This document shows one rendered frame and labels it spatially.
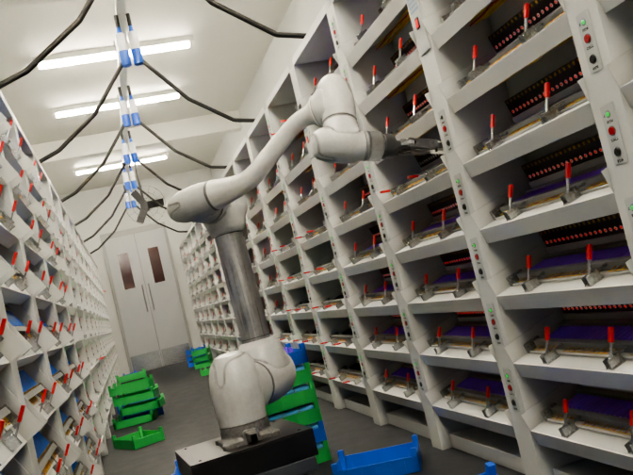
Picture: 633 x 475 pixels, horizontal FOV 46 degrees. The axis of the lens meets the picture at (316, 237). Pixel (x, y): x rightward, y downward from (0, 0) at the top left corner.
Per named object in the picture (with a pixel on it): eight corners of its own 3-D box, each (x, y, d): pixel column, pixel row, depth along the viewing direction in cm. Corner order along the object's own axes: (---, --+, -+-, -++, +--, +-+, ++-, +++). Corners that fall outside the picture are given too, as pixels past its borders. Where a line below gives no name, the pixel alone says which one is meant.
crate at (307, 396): (248, 421, 290) (243, 401, 290) (235, 417, 308) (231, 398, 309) (317, 401, 301) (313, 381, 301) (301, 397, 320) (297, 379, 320)
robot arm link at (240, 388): (208, 432, 230) (191, 362, 232) (238, 417, 246) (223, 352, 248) (251, 424, 223) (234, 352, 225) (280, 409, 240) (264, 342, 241)
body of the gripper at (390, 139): (384, 130, 219) (414, 131, 221) (375, 137, 227) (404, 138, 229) (385, 155, 218) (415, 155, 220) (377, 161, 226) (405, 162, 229)
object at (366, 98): (425, 60, 222) (401, 20, 222) (364, 116, 280) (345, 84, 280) (478, 31, 227) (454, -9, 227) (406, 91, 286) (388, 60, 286)
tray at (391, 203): (456, 184, 220) (440, 156, 220) (388, 214, 278) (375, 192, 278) (508, 152, 225) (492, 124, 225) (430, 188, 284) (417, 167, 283)
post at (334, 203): (381, 425, 340) (291, 57, 350) (374, 423, 349) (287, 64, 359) (420, 414, 345) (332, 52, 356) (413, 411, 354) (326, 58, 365)
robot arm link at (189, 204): (198, 175, 235) (221, 176, 248) (154, 193, 243) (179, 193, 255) (209, 215, 234) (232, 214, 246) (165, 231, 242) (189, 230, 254)
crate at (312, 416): (252, 442, 289) (248, 421, 290) (239, 436, 308) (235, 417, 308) (322, 419, 300) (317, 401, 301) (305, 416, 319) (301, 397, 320)
